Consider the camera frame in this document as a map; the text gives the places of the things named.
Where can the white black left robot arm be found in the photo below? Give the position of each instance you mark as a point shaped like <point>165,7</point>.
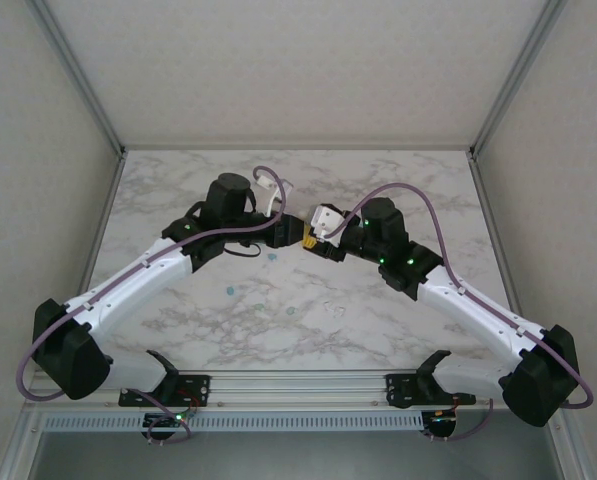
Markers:
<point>128,295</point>

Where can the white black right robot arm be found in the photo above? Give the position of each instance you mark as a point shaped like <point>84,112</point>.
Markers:
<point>468,310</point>

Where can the black right controller board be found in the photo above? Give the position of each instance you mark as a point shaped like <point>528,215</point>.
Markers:
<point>445,427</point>

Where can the black controller board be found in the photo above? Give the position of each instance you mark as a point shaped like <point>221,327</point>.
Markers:
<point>445,427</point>
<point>163,424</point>

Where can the black left controller board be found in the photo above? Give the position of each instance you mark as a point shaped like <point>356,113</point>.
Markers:
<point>163,424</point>

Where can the aluminium frame crossbar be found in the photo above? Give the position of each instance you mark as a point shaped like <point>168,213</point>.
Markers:
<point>298,147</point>

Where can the aluminium table side rail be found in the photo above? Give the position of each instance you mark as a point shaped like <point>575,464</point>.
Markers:
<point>105,210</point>
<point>499,250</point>

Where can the aluminium mounting rail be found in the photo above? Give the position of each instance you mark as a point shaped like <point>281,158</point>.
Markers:
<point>298,387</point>

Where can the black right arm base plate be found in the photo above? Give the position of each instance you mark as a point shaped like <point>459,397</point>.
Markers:
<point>400,387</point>

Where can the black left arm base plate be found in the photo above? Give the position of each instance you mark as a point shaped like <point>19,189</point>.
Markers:
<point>193,382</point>

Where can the aluminium frame post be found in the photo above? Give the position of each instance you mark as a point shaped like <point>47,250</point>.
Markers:
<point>80,75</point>
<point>515,75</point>

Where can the aluminium frame leg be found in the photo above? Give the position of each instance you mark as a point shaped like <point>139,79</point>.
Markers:
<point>573,455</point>
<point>20,450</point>

